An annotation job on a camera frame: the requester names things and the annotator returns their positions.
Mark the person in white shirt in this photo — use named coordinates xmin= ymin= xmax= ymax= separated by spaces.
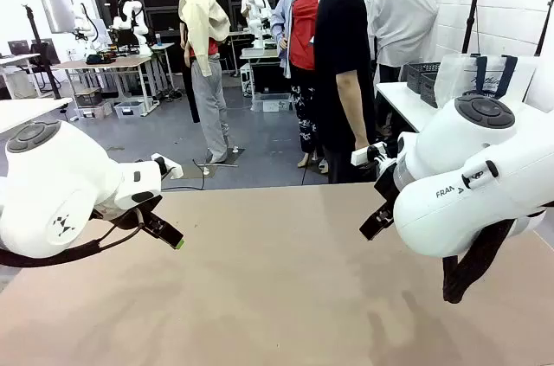
xmin=366 ymin=0 xmax=441 ymax=82

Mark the wooden top workbench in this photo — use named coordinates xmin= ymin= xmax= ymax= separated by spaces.
xmin=50 ymin=55 xmax=153 ymax=119

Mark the white side table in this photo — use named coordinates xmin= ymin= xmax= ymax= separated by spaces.
xmin=374 ymin=80 xmax=439 ymax=133

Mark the grey background table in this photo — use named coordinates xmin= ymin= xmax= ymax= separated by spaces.
xmin=239 ymin=47 xmax=283 ymax=95

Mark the black sleeved left arm cable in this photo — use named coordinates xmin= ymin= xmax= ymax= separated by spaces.
xmin=0 ymin=209 xmax=146 ymax=269

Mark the black monitor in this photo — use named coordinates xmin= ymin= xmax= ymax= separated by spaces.
xmin=7 ymin=39 xmax=32 ymax=57

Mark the black tripod leg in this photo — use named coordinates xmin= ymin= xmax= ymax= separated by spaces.
xmin=533 ymin=0 xmax=554 ymax=58

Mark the person in red shirt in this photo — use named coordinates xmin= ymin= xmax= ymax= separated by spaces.
xmin=269 ymin=0 xmax=331 ymax=170

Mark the person in beige top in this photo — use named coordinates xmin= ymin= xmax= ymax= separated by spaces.
xmin=170 ymin=0 xmax=233 ymax=165

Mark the black sleeved right arm cable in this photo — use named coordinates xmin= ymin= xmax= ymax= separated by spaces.
xmin=441 ymin=217 xmax=519 ymax=305

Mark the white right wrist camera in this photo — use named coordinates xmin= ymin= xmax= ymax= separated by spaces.
xmin=350 ymin=142 xmax=397 ymax=169

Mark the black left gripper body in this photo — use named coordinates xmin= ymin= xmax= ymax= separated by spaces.
xmin=92 ymin=194 xmax=164 ymax=232

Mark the black sleeved arm cable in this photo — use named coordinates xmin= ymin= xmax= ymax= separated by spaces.
xmin=0 ymin=209 xmax=146 ymax=269
xmin=441 ymin=217 xmax=519 ymax=305

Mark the grey floor plate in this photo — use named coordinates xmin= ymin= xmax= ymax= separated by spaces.
xmin=180 ymin=163 xmax=218 ymax=178

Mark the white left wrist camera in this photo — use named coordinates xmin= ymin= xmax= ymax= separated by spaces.
xmin=150 ymin=152 xmax=184 ymax=181

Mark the translucent white navy-handled shopping bag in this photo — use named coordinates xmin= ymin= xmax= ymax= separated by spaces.
xmin=434 ymin=53 xmax=542 ymax=110

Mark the black floor cable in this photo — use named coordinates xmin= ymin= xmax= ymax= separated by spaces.
xmin=161 ymin=157 xmax=206 ymax=192

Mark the grey display panel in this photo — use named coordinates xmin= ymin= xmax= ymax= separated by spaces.
xmin=38 ymin=0 xmax=77 ymax=35

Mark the white desk with monitors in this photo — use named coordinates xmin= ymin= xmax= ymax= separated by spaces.
xmin=0 ymin=53 xmax=43 ymax=100

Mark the person's bare right forearm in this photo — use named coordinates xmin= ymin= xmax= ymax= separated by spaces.
xmin=336 ymin=71 xmax=370 ymax=145

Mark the person in black T-shirt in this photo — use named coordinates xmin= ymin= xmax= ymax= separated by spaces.
xmin=312 ymin=0 xmax=383 ymax=185

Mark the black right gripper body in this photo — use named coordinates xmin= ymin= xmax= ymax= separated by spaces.
xmin=373 ymin=162 xmax=402 ymax=212

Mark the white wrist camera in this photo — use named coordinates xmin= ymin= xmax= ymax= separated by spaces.
xmin=350 ymin=142 xmax=397 ymax=169
xmin=150 ymin=152 xmax=184 ymax=181

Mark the black tripod stand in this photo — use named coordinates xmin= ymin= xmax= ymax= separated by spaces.
xmin=460 ymin=0 xmax=485 ymax=56

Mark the white desk with leg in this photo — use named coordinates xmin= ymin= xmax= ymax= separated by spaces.
xmin=0 ymin=97 xmax=74 ymax=134

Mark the clear plastic storage bin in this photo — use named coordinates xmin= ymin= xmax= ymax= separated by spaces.
xmin=251 ymin=92 xmax=294 ymax=113
xmin=113 ymin=99 xmax=147 ymax=120

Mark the black camera stand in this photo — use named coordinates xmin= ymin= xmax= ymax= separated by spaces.
xmin=21 ymin=3 xmax=64 ymax=101

